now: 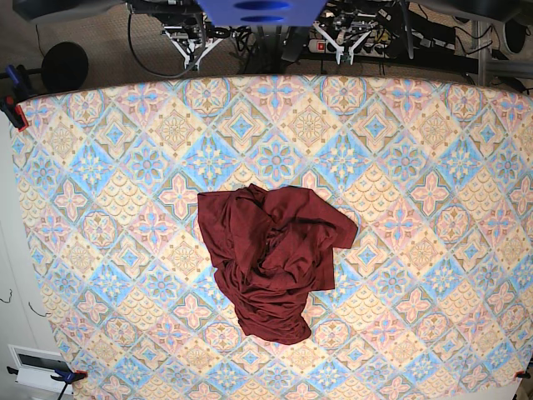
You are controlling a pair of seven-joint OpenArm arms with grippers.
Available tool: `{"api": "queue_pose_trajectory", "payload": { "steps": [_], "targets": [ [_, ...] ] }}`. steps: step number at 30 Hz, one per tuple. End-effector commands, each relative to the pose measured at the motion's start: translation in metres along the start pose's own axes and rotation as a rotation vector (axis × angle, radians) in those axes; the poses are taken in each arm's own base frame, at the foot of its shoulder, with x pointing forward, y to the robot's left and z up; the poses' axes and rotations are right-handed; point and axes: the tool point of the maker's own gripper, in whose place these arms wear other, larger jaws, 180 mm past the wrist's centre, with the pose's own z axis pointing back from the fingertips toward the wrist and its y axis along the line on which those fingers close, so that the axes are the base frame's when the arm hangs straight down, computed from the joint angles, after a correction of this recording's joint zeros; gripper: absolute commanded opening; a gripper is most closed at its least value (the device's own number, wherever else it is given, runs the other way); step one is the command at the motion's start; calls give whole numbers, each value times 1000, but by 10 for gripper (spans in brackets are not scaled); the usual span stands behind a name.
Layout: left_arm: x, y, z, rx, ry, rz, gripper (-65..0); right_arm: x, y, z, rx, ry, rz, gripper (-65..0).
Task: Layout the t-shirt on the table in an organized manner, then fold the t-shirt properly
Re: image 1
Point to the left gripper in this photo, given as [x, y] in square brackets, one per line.
[344, 46]

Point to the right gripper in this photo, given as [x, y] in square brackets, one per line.
[190, 47]

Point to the maroon t-shirt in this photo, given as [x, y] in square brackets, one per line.
[270, 249]

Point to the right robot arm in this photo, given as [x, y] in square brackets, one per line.
[185, 25]

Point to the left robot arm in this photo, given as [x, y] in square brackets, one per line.
[392, 35]

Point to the black round stool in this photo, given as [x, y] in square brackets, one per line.
[64, 68]

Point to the blue orange clamp upper left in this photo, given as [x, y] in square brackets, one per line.
[10, 103]

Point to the blue orange clamp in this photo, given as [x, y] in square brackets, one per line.
[10, 103]
[62, 376]

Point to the patterned tile tablecloth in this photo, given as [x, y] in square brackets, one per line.
[432, 300]

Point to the blue orange clamp lower left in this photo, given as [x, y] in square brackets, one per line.
[62, 376]

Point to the white floor outlet box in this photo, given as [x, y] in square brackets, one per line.
[35, 368]

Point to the orange clamp lower right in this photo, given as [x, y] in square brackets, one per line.
[523, 375]

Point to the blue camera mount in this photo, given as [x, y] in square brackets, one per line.
[294, 13]

